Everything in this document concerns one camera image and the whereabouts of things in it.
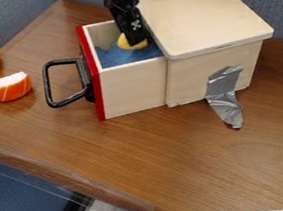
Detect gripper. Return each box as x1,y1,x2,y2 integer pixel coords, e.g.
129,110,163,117
102,0,154,51

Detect yellow toy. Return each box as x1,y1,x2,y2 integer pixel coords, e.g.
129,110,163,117
113,29,151,54

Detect drawer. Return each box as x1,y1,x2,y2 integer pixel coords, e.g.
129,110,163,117
35,11,178,130

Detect blue cloth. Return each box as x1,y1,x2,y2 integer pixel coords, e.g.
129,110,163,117
94,34,166,71

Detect cabinet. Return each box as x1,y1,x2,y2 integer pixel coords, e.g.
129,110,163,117
135,0,283,112

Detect orange and white toy sushi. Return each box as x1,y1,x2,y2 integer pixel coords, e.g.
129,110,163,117
0,69,37,104

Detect silver duct tape strip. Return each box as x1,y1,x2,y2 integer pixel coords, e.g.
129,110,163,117
199,63,255,134

